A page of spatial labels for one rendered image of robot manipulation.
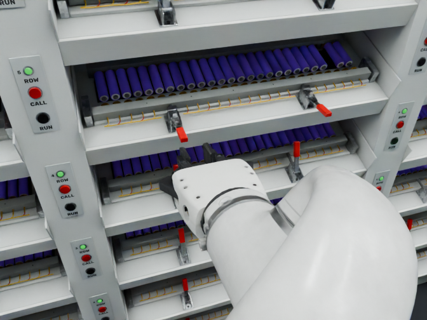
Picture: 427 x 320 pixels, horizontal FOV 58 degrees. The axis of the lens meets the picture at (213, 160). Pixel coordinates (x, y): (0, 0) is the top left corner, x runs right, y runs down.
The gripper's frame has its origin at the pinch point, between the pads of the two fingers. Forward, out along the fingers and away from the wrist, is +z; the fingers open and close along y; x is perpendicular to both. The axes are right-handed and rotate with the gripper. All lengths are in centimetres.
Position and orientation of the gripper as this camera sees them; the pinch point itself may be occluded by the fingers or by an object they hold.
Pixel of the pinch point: (197, 159)
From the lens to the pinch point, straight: 55.6
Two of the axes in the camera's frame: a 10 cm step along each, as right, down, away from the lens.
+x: -0.6, -8.9, -4.6
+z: -3.0, -4.2, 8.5
